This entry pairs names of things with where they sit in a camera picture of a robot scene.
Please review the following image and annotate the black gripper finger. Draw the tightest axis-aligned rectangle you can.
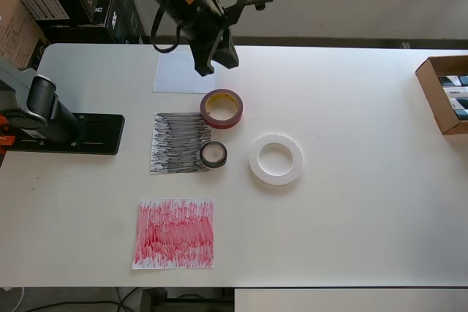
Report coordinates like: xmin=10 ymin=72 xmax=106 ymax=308
xmin=214 ymin=31 xmax=240 ymax=70

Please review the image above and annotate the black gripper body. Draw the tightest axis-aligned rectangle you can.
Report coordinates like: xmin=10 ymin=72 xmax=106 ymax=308
xmin=181 ymin=11 xmax=233 ymax=78

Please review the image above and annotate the red tape roll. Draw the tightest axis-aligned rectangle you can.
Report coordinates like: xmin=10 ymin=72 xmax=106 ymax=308
xmin=200 ymin=88 xmax=244 ymax=131

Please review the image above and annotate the small black tape roll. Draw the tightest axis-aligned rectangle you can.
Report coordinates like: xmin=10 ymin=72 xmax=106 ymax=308
xmin=199 ymin=141 xmax=228 ymax=170

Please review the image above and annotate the large white tape roll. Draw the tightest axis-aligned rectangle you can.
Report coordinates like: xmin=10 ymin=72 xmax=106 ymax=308
xmin=247 ymin=134 xmax=304 ymax=188

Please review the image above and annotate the blank white paper sheet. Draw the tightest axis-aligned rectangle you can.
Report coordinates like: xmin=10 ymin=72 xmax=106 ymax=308
xmin=152 ymin=51 xmax=217 ymax=94

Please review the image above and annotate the large black printed carton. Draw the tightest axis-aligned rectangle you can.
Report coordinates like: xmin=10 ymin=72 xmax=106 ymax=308
xmin=36 ymin=0 xmax=147 ymax=45

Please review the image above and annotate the black scribbled paper sheet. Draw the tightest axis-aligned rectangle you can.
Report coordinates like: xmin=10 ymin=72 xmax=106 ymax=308
xmin=148 ymin=111 xmax=213 ymax=175

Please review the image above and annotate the red scribbled paper sheet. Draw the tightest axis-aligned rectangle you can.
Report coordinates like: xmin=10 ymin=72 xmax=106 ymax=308
xmin=132 ymin=197 xmax=215 ymax=270

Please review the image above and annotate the large brown cardboard box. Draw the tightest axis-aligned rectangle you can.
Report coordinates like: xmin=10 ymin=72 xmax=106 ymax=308
xmin=0 ymin=0 xmax=50 ymax=70

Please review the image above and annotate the open brown cardboard tray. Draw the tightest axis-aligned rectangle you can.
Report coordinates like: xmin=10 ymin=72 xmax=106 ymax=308
xmin=415 ymin=55 xmax=468 ymax=136

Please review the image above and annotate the orange black clamp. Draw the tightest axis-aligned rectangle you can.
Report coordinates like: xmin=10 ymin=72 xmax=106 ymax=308
xmin=0 ymin=113 xmax=18 ymax=149

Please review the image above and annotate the small white printed box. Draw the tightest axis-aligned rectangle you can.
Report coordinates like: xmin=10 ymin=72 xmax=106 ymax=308
xmin=441 ymin=86 xmax=468 ymax=99

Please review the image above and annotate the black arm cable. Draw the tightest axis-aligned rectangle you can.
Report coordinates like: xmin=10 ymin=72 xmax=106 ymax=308
xmin=148 ymin=1 xmax=183 ymax=54

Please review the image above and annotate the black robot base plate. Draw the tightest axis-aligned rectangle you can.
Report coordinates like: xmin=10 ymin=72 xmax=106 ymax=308
xmin=0 ymin=113 xmax=126 ymax=156

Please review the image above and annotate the black table leg frame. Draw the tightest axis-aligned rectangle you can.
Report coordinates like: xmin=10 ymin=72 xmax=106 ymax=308
xmin=140 ymin=287 xmax=235 ymax=312

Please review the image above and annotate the black floor cable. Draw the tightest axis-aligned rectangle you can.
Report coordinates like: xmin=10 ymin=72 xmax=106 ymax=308
xmin=34 ymin=286 xmax=147 ymax=312

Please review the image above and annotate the white floor cable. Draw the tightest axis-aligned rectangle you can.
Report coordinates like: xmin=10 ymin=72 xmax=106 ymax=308
xmin=0 ymin=284 xmax=26 ymax=312

